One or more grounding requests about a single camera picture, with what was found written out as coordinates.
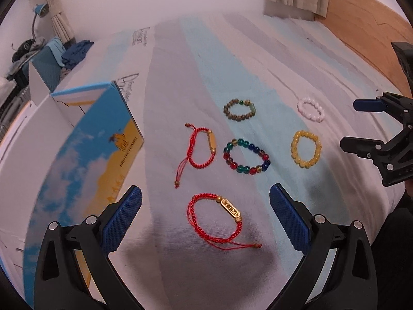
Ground grey suitcase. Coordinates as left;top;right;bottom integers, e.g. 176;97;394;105
0;82;32;138

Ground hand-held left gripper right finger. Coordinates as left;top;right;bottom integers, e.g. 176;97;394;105
269;183;378;310

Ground teal suitcase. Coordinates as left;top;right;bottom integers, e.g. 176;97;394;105
31;46;63;91

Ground beige curtain by suitcases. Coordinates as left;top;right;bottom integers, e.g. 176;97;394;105
38;0;77;45

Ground blue desk lamp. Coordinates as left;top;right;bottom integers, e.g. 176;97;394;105
30;3;50;41

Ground dark blue clothes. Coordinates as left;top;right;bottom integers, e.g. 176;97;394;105
61;40;95;71

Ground black bag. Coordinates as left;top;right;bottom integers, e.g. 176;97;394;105
11;38;37;63

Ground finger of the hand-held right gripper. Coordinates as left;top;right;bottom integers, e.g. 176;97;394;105
353;91;413;127
340;125;413;187

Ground brown and green bead bracelet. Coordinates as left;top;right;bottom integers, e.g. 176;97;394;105
223;98;259;121

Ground multicoloured glass bead bracelet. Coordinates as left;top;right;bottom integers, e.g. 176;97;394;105
224;138;271;175

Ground white bead bracelet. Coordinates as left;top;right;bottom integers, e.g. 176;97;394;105
297;97;325;123

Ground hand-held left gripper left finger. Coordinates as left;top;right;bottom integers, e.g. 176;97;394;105
33;185;146;310

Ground red cord bracelet gold plate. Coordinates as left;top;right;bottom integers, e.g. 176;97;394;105
188;193;263;250

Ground wooden headboard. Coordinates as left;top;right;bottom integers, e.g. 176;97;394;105
314;0;413;96

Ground light blue cloth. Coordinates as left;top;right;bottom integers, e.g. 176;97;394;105
46;36;68;68

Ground blue and white cardboard box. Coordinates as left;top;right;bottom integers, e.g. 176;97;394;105
0;61;145;301

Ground yellow bead bracelet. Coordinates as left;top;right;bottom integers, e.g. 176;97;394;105
290;130;322;169

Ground red cord bracelet gold tube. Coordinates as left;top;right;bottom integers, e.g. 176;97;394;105
174;123;218;189

